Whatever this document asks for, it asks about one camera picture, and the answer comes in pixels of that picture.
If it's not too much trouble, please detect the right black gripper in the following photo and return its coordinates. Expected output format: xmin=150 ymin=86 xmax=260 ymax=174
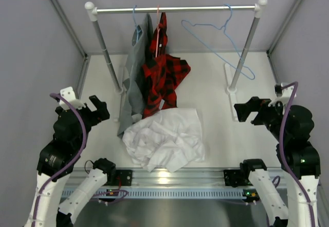
xmin=233 ymin=97 xmax=289 ymax=142

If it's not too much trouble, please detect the white shirt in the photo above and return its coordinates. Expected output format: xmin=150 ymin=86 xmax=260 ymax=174
xmin=122 ymin=108 xmax=206 ymax=173

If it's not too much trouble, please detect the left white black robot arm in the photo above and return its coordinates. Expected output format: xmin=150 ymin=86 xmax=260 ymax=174
xmin=25 ymin=93 xmax=116 ymax=226

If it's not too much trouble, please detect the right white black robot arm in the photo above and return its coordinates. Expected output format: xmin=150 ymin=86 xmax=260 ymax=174
xmin=224 ymin=97 xmax=321 ymax=226

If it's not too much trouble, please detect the grey shirt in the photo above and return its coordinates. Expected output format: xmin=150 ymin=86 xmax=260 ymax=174
xmin=117 ymin=14 xmax=153 ymax=138

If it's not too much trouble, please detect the red black plaid shirt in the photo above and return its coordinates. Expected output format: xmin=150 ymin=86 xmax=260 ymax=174
xmin=142 ymin=12 xmax=191 ymax=118

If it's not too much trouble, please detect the blue hanger with grey shirt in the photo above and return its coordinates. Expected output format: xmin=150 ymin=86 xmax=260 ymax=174
xmin=132 ymin=5 xmax=142 ymax=46

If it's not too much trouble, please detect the pink hanger with plaid shirt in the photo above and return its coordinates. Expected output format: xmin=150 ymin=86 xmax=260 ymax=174
xmin=155 ymin=5 xmax=160 ymax=58

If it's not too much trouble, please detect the silver white clothes rack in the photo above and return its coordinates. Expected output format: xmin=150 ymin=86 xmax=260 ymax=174
xmin=84 ymin=0 xmax=268 ymax=122

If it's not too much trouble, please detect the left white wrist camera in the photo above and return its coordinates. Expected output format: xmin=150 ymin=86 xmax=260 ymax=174
xmin=60 ymin=86 xmax=86 ymax=110

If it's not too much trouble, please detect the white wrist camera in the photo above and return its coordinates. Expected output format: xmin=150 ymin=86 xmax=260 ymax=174
xmin=60 ymin=86 xmax=86 ymax=110
xmin=268 ymin=82 xmax=298 ymax=107

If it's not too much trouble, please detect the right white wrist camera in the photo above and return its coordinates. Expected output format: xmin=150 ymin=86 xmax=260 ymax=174
xmin=268 ymin=82 xmax=298 ymax=107

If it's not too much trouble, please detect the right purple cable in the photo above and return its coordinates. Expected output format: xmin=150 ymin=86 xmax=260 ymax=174
xmin=280 ymin=81 xmax=317 ymax=227

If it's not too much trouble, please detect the empty blue wire hanger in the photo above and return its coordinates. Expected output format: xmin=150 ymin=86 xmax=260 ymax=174
xmin=181 ymin=4 xmax=255 ymax=80

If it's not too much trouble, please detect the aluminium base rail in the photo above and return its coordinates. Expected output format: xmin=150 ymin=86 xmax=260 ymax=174
xmin=64 ymin=167 xmax=288 ymax=188

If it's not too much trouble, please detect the slotted grey cable duct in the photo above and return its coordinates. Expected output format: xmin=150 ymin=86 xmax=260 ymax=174
xmin=96 ymin=188 xmax=257 ymax=200

